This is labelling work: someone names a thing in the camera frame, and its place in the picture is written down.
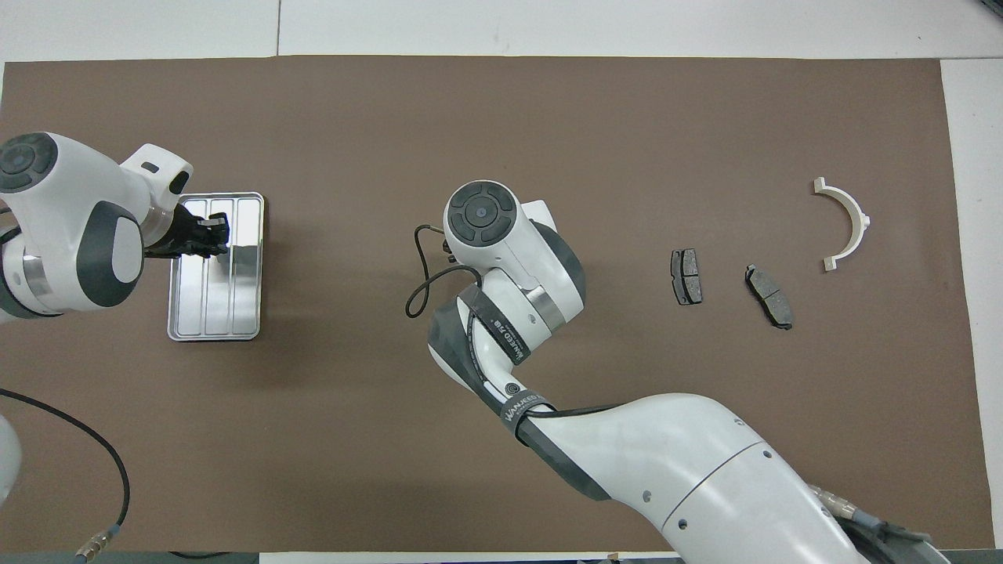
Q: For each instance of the long dark brake pad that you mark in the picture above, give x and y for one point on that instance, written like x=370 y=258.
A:
x=769 y=298

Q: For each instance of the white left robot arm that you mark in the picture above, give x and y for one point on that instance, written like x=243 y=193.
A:
x=70 y=204

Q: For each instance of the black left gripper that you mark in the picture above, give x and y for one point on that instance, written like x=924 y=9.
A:
x=182 y=235

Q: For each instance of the brown table mat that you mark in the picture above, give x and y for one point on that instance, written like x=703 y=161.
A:
x=501 y=117

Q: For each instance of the short dark brake pad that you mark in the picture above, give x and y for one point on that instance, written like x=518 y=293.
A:
x=688 y=274

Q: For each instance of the white semicircular bracket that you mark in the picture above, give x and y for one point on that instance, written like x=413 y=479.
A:
x=840 y=196

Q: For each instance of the silver metal tray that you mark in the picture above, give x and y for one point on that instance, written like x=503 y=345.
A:
x=243 y=298

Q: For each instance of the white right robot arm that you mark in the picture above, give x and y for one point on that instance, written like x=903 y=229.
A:
x=666 y=470

